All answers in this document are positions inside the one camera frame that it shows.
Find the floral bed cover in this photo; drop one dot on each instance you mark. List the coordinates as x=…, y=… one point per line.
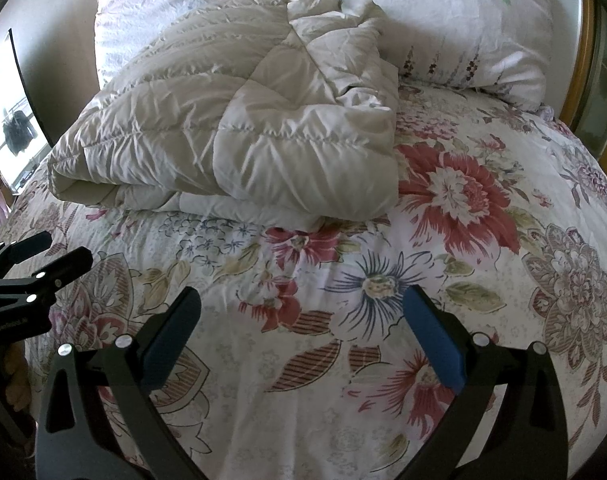
x=433, y=270

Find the white floral print pillow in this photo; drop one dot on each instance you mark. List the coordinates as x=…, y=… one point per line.
x=433, y=15
x=148, y=5

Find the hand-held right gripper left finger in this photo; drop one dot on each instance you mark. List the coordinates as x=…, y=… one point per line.
x=166, y=345

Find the wooden headboard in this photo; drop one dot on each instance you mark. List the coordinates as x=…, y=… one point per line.
x=581, y=45

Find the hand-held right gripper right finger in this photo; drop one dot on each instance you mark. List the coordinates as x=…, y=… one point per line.
x=436, y=342

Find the dark hanging garment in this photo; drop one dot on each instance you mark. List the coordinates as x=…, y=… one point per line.
x=18, y=132

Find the person's left hand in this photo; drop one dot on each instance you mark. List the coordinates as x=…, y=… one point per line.
x=17, y=377

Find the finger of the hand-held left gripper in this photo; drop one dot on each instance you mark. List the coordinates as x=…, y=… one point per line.
x=63, y=267
x=23, y=250

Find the cream quilted comforter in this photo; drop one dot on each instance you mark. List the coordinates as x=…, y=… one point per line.
x=233, y=125

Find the window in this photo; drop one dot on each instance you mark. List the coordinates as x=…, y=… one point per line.
x=8, y=90

